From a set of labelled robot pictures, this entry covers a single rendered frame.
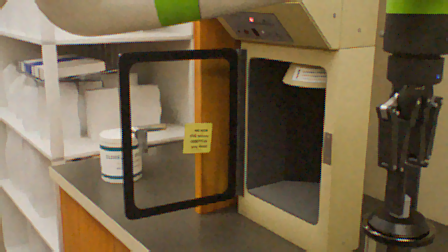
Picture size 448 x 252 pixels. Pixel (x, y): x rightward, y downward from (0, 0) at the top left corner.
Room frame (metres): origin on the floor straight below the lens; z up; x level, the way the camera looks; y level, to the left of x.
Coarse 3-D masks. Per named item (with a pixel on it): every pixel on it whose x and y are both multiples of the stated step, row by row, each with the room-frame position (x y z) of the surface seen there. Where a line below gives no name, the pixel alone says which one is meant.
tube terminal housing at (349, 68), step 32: (352, 0) 1.01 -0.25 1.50; (352, 32) 1.01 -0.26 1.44; (320, 64) 1.03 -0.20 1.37; (352, 64) 1.01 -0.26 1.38; (352, 96) 1.02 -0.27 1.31; (352, 128) 1.02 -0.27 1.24; (352, 160) 1.03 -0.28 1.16; (320, 192) 1.01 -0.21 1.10; (352, 192) 1.03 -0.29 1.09; (288, 224) 1.09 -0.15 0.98; (320, 224) 1.01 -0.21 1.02; (352, 224) 1.04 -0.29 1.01
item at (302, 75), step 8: (296, 64) 1.13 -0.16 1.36; (304, 64) 1.11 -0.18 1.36; (288, 72) 1.15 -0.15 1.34; (296, 72) 1.12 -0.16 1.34; (304, 72) 1.10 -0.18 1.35; (312, 72) 1.09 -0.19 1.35; (320, 72) 1.09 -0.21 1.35; (288, 80) 1.13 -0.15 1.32; (296, 80) 1.11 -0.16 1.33; (304, 80) 1.09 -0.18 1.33; (312, 80) 1.09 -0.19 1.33; (320, 80) 1.08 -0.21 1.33
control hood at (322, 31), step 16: (304, 0) 0.93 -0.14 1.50; (320, 0) 0.95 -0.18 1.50; (336, 0) 0.98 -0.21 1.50; (288, 16) 0.99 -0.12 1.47; (304, 16) 0.95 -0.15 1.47; (320, 16) 0.95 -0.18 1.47; (336, 16) 0.98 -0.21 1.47; (288, 32) 1.03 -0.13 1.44; (304, 32) 0.99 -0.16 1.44; (320, 32) 0.96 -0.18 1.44; (336, 32) 0.98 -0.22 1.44; (336, 48) 0.99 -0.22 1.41
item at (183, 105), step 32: (160, 64) 1.13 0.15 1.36; (192, 64) 1.17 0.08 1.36; (224, 64) 1.21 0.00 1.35; (160, 96) 1.13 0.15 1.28; (192, 96) 1.17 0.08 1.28; (224, 96) 1.21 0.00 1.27; (160, 128) 1.13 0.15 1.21; (192, 128) 1.17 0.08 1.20; (224, 128) 1.21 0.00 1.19; (160, 160) 1.13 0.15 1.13; (192, 160) 1.17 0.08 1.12; (224, 160) 1.21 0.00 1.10; (160, 192) 1.12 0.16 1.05; (192, 192) 1.17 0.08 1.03
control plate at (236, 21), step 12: (240, 12) 1.10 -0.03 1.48; (252, 12) 1.07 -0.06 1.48; (228, 24) 1.18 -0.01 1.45; (240, 24) 1.14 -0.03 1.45; (252, 24) 1.11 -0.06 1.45; (264, 24) 1.07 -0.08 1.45; (276, 24) 1.04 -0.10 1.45; (240, 36) 1.19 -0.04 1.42; (252, 36) 1.15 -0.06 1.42; (264, 36) 1.11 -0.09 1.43; (276, 36) 1.08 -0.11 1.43; (288, 36) 1.04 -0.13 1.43
